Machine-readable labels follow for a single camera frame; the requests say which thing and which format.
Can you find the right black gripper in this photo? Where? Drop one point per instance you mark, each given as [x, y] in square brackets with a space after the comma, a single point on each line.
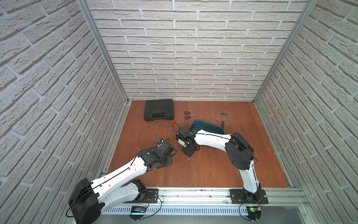
[188, 153]

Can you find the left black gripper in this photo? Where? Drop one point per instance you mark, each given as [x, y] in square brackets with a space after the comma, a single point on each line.
[168, 158]

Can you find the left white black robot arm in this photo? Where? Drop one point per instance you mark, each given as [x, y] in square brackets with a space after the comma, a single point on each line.
[90, 199]

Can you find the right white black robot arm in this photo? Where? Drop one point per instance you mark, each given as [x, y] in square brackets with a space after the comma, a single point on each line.
[239, 151]

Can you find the teal plastic storage box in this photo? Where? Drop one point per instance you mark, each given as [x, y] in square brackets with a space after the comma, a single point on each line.
[208, 127]

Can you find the black plastic tool case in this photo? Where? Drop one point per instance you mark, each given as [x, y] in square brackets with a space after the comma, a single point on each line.
[159, 109]

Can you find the left controller board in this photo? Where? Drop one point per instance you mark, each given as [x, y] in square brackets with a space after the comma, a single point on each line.
[137, 210]

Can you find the right controller board green light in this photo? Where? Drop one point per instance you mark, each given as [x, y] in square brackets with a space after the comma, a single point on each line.
[254, 211]

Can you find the black handled scissors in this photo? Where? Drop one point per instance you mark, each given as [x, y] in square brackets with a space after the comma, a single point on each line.
[189, 115]

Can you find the hammer with black handle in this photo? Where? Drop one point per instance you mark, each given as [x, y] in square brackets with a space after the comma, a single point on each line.
[224, 116]

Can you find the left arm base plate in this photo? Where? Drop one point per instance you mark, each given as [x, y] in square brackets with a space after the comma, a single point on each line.
[150, 196]

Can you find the aluminium front rail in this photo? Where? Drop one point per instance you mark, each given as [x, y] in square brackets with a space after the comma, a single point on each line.
[197, 197]

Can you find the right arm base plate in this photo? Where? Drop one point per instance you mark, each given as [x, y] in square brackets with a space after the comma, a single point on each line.
[239, 196]

